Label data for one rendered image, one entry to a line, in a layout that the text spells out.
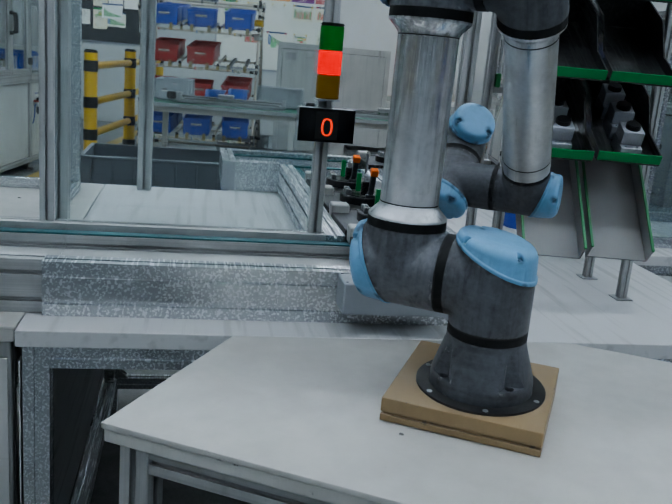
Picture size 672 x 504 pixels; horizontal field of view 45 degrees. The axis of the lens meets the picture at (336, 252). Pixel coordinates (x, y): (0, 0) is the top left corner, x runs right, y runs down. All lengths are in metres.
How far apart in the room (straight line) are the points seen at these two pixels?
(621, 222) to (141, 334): 1.03
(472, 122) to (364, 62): 7.64
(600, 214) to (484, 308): 0.76
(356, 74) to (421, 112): 7.89
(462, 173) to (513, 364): 0.35
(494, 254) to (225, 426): 0.43
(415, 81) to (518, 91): 0.16
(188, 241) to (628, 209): 0.96
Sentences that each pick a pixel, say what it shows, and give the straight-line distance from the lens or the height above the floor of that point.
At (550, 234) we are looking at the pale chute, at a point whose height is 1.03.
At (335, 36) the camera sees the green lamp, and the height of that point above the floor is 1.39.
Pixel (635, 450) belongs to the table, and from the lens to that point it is 1.23.
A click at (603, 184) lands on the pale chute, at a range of 1.88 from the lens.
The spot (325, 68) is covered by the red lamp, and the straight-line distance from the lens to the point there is 1.72.
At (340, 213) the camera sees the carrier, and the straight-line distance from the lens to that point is 2.00.
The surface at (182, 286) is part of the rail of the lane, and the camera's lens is 1.49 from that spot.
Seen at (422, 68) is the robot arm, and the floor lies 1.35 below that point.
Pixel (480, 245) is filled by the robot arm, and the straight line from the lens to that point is 1.10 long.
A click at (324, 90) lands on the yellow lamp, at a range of 1.72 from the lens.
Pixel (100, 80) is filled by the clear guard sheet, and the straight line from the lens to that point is 1.77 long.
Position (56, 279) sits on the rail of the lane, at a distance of 1.51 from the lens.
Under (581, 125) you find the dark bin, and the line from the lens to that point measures 1.81.
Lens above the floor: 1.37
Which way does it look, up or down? 14 degrees down
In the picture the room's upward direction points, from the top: 5 degrees clockwise
